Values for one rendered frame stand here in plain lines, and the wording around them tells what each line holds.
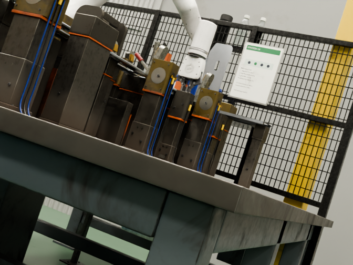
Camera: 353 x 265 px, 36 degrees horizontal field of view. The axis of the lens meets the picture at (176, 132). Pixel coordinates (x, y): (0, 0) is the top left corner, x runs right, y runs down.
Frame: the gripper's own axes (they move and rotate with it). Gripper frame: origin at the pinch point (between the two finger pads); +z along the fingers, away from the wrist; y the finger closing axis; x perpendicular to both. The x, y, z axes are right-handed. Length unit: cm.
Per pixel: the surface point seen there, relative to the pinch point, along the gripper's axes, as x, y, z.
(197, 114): -8.4, 14.1, 9.8
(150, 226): -129, 77, 44
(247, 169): 13.2, 33.3, 24.0
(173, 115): -21.9, 11.2, 14.5
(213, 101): -8.4, 18.8, 3.1
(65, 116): -85, 16, 30
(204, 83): -7.4, 11.9, -3.5
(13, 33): -109, 11, 15
